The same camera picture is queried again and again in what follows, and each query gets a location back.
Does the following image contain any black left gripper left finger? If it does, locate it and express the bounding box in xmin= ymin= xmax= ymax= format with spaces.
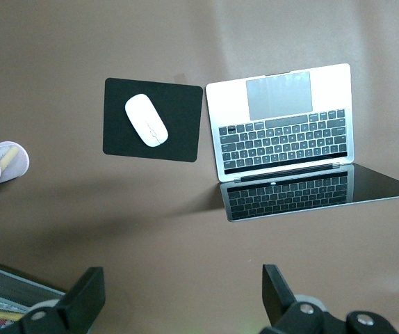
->
xmin=0 ymin=266 xmax=107 ymax=334

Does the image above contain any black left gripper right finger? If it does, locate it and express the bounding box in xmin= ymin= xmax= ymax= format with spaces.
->
xmin=260 ymin=263 xmax=398 ymax=334

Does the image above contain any silver laptop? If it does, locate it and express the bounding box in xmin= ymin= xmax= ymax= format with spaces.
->
xmin=205 ymin=63 xmax=399 ymax=223

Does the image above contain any grey metal mesh desk tray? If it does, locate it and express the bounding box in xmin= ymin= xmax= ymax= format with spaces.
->
xmin=0 ymin=266 xmax=67 ymax=330

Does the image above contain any white pen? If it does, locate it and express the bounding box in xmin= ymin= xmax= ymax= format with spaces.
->
xmin=0 ymin=299 xmax=31 ymax=312

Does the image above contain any pink mesh pen cup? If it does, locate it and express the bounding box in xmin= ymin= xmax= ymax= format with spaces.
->
xmin=0 ymin=141 xmax=31 ymax=196

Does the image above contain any yellow highlighter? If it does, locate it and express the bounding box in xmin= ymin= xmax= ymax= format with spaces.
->
xmin=0 ymin=145 xmax=22 ymax=170

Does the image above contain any white computer mouse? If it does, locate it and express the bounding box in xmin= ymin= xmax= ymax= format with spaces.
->
xmin=124 ymin=93 xmax=170 ymax=148

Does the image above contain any black mouse pad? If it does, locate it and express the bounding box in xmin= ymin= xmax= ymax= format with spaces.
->
xmin=102 ymin=77 xmax=204 ymax=164

